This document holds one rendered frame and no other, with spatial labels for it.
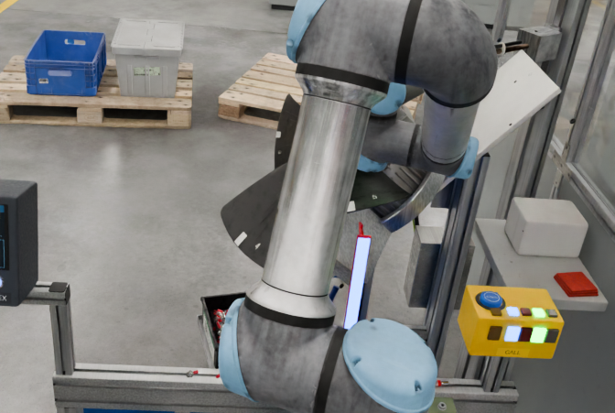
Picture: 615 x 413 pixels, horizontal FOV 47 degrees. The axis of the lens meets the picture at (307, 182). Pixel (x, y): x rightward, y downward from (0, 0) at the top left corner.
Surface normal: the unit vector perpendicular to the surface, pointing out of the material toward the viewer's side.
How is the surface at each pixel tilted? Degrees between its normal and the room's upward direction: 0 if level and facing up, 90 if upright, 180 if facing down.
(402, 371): 9
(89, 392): 90
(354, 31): 71
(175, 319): 0
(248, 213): 51
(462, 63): 94
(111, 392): 90
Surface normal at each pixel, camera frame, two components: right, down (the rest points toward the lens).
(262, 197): -0.44, -0.30
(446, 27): 0.22, -0.04
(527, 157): -0.79, 0.22
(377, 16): -0.18, -0.06
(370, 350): 0.24, -0.83
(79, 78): 0.13, 0.49
